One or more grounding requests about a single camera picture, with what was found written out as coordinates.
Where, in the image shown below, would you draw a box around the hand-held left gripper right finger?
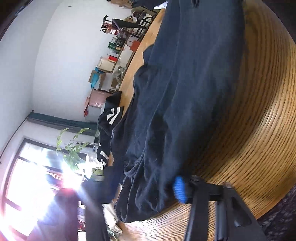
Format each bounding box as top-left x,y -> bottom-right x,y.
172,176 -> 267,241

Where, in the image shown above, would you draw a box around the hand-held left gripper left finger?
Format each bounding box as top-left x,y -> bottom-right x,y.
84,199 -> 110,241

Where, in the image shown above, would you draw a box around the dark navy sweatpants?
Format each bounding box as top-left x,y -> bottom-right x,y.
111,0 -> 245,223

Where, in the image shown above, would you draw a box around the black framed glass door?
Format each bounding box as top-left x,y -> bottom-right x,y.
5,138 -> 93,237

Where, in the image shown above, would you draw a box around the potted green plant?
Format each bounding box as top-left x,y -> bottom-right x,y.
55,127 -> 100,172

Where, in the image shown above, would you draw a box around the person's mottled purple knitwear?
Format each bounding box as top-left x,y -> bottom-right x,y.
257,190 -> 296,241

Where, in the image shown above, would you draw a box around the black white-striped jacket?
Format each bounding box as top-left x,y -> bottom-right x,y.
96,91 -> 126,200

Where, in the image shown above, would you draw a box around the grey curtain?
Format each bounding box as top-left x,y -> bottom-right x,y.
26,112 -> 99,135

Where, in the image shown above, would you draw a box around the pink suitcase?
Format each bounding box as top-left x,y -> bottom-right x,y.
89,89 -> 114,109

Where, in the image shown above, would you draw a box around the brown cardboard box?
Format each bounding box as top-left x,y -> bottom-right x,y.
88,70 -> 107,90

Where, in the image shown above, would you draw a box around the white low cabinet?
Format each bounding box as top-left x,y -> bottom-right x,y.
111,39 -> 137,75

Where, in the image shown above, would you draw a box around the cream box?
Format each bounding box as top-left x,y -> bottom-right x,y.
98,57 -> 116,73

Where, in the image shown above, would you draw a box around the orange paper bag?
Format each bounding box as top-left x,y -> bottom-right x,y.
129,40 -> 141,52

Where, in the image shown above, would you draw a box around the black folding cart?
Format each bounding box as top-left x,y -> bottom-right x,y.
102,10 -> 158,39

